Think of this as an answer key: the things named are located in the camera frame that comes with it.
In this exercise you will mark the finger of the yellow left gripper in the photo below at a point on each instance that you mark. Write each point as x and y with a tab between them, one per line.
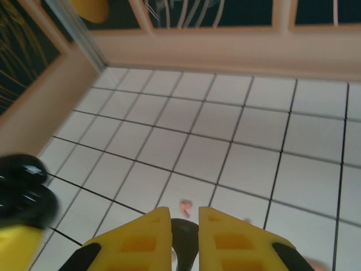
17	248

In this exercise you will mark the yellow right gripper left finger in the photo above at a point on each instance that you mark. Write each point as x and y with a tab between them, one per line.
132	248

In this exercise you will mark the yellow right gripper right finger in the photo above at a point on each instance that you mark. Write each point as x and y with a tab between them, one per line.
239	248

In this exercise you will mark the coral pink earbud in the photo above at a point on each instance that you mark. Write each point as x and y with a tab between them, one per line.
247	220
186	207

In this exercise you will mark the black round earbud charging case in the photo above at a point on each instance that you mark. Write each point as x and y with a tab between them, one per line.
184	242

